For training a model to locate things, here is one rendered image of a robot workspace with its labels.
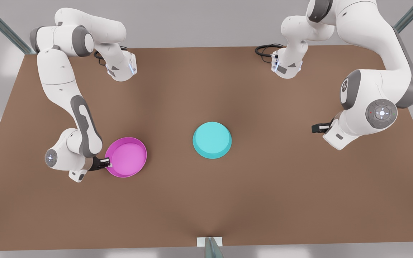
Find black cable loop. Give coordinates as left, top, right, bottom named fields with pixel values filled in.
left=93, top=46, right=129, bottom=67
left=255, top=43, right=286, bottom=65

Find pink plate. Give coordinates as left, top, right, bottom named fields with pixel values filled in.
left=105, top=137, right=147, bottom=178

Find blue plate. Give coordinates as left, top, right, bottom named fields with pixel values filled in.
left=193, top=121, right=232, bottom=159

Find white post foot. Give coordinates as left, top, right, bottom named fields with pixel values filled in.
left=196, top=236, right=224, bottom=247

